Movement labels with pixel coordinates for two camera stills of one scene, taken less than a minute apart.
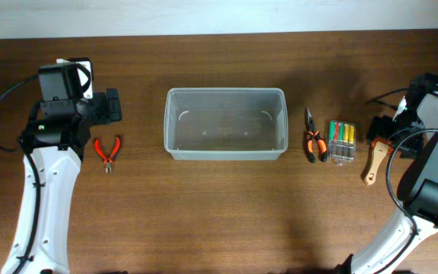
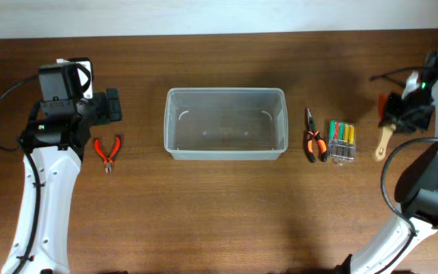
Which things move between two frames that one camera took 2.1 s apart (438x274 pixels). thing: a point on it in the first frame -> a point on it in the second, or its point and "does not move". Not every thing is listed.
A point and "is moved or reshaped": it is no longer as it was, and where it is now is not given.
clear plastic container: [226, 123] does not move
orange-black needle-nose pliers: [312, 133] does not move
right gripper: [378, 128] -> [404, 125]
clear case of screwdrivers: [341, 143] does not move
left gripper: [110, 106] does not move
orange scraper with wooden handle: [382, 147] is moved or reshaped
